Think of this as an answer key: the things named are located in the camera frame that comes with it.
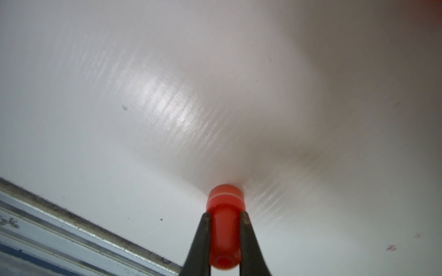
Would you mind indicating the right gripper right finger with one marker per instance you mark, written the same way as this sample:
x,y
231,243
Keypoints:
x,y
252,260

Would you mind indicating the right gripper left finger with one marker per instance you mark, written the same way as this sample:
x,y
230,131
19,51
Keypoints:
x,y
197,262

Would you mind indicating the red stamp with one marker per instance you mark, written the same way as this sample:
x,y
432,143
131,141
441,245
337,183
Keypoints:
x,y
225,204

